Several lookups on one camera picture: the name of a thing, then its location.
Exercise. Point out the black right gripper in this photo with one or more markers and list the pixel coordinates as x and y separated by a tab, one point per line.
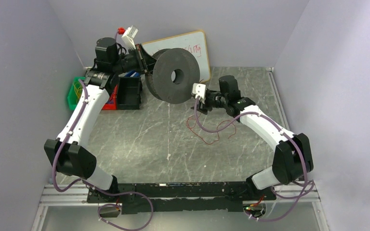
206	101

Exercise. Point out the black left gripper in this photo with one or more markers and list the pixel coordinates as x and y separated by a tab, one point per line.
141	57

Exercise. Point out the black perforated cable spool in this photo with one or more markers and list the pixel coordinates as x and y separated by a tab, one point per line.
173	76

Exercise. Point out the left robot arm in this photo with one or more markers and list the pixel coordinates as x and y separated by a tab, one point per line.
67	153

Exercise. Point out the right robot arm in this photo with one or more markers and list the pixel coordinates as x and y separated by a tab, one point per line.
292	153

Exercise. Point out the blue tool behind bins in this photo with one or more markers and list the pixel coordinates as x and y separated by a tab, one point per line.
133	74

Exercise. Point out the black storage bin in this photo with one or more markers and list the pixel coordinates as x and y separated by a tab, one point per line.
129	93

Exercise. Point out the yellow framed whiteboard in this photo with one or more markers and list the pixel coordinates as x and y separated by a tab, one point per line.
194	42

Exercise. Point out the red storage bin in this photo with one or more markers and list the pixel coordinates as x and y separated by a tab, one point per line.
111	104

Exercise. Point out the green storage bin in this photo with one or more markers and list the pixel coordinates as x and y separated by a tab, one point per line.
75	92

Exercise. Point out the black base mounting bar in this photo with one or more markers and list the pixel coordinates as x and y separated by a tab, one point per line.
186	196

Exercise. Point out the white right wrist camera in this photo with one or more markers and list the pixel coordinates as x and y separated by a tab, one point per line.
199	92

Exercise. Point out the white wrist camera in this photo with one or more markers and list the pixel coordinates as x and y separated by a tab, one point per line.
199	92
127	36

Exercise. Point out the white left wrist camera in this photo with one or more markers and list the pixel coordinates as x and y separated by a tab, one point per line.
127	36

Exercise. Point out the aluminium frame rail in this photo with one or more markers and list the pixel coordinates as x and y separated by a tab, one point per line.
81	195

